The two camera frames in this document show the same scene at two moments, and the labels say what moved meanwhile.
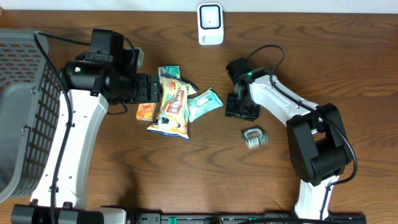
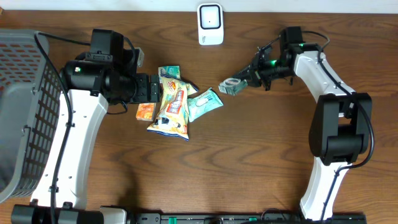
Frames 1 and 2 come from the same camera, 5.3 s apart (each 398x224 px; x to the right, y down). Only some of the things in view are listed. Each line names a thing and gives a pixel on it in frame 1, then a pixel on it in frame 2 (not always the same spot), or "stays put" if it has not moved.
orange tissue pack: x=146 y=111 stays put
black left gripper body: x=144 y=88 stays put
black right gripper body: x=245 y=111 to x=262 y=68
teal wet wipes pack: x=203 y=102 stays put
